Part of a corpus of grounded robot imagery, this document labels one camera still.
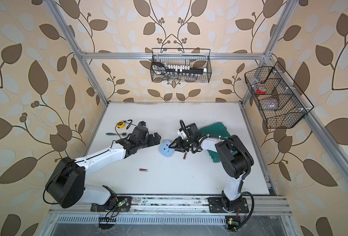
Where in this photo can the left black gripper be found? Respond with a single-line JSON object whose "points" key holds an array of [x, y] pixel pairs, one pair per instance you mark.
{"points": [[152, 142]]}

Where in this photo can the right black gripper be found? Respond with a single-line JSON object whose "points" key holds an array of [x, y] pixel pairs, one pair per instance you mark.
{"points": [[179, 146]]}

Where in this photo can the light blue alarm clock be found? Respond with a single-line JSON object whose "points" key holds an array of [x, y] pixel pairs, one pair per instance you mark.
{"points": [[165, 150]]}

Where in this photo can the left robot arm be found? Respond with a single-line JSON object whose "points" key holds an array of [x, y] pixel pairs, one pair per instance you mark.
{"points": [[68, 186]]}

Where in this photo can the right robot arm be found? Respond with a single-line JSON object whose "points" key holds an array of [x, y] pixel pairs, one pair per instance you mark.
{"points": [[235, 159]]}

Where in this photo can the yellow tape measure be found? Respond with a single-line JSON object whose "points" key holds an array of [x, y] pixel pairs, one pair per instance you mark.
{"points": [[124, 124]]}

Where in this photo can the green plastic case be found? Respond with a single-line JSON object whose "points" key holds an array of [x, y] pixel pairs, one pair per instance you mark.
{"points": [[217, 129]]}

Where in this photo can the clear plastic bag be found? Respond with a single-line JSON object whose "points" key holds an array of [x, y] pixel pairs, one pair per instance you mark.
{"points": [[269, 103]]}

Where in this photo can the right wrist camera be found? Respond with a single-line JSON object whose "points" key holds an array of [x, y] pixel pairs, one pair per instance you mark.
{"points": [[193, 131]]}

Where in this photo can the teal handled ratchet tool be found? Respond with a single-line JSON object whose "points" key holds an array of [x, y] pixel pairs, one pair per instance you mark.
{"points": [[116, 134]]}

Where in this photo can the aluminium front rail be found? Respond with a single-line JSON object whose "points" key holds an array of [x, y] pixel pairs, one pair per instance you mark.
{"points": [[199, 205]]}

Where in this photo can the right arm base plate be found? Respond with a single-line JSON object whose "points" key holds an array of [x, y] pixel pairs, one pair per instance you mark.
{"points": [[224, 205]]}

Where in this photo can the black handled scissors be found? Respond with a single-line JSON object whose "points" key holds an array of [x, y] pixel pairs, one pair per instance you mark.
{"points": [[161, 68]]}

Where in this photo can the socket bit rail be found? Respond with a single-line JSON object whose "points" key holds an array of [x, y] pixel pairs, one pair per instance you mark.
{"points": [[188, 69]]}

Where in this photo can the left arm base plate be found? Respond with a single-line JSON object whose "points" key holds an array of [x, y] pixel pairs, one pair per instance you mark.
{"points": [[122, 203]]}

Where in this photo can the back black wire basket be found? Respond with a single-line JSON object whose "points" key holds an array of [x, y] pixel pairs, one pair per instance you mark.
{"points": [[190, 65]]}

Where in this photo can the black wire basket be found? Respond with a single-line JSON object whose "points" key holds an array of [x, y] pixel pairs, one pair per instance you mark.
{"points": [[190, 65], [294, 104]]}

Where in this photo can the right black wire basket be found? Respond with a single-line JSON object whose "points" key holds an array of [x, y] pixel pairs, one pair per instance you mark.
{"points": [[294, 104]]}

